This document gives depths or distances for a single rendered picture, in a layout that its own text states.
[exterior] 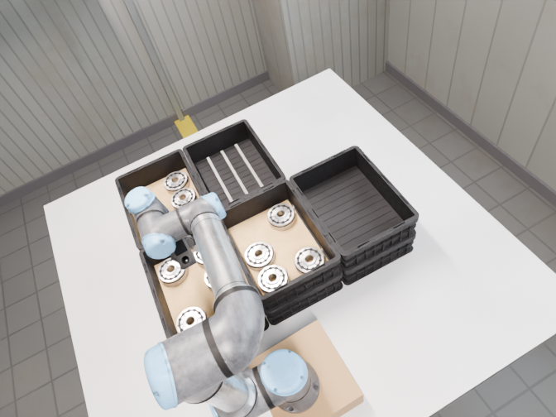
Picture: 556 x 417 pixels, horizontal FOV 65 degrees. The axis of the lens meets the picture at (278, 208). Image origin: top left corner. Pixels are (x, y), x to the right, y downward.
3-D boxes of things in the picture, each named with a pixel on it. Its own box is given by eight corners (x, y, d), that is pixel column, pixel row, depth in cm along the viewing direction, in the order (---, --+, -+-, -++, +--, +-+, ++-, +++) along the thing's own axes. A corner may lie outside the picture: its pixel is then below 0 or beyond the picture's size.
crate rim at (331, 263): (342, 261, 141) (342, 257, 139) (260, 304, 137) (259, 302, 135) (288, 181, 164) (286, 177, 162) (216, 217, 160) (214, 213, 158)
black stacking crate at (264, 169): (290, 196, 172) (286, 178, 163) (222, 230, 168) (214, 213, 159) (251, 137, 195) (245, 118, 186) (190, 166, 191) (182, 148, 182)
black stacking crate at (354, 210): (418, 235, 153) (420, 217, 144) (344, 274, 149) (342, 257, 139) (357, 165, 176) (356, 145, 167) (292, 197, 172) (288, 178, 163)
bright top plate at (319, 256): (330, 262, 147) (329, 261, 147) (305, 279, 145) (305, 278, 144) (312, 242, 153) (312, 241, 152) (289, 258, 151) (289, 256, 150)
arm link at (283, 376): (318, 390, 121) (313, 380, 109) (275, 413, 119) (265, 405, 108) (299, 350, 127) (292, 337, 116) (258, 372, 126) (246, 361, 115)
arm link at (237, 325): (276, 326, 75) (208, 179, 111) (218, 356, 74) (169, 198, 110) (294, 357, 83) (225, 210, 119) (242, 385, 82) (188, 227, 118)
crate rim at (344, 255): (420, 220, 145) (421, 216, 143) (342, 261, 141) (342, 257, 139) (356, 148, 168) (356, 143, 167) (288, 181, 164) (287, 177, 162)
